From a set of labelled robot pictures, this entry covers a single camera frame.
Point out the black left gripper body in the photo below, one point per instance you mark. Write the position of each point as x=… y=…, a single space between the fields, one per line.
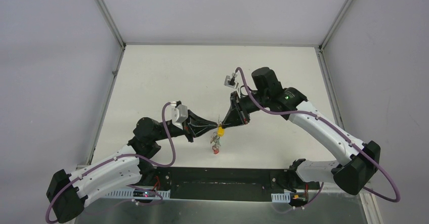
x=187 y=126

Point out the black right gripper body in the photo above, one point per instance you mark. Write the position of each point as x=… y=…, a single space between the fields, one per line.
x=244 y=103

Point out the key with yellow tag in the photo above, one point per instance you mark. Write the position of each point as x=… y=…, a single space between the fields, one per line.
x=220 y=132

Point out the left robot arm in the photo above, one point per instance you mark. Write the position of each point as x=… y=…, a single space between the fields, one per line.
x=70 y=193

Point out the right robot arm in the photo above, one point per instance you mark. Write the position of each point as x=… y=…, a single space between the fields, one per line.
x=354 y=163

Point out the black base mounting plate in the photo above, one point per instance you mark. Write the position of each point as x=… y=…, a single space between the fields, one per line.
x=224 y=184

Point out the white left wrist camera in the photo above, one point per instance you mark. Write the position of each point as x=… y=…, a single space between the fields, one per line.
x=179 y=114

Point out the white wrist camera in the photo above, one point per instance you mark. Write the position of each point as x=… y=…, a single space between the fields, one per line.
x=179 y=114
x=231 y=82

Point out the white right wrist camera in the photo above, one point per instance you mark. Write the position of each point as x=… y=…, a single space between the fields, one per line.
x=231 y=82

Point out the aluminium frame rails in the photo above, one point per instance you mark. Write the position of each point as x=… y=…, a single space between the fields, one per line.
x=167 y=50

